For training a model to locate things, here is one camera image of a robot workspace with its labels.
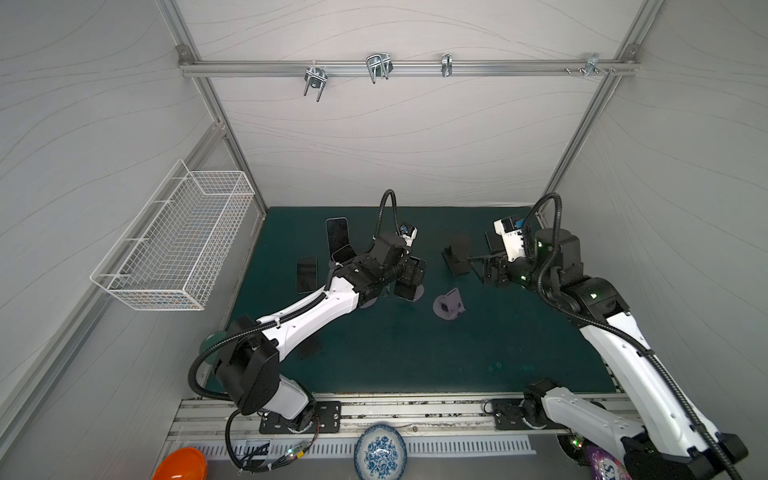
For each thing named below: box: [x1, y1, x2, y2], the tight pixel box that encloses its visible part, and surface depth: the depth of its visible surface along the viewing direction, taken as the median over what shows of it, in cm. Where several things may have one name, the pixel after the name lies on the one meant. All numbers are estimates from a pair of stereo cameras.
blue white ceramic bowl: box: [354, 424, 408, 480], surface depth 69 cm
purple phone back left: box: [325, 217, 350, 259], surface depth 97 cm
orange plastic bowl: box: [152, 447, 207, 480], surface depth 65 cm
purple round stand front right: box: [433, 287, 466, 320], surface depth 90 cm
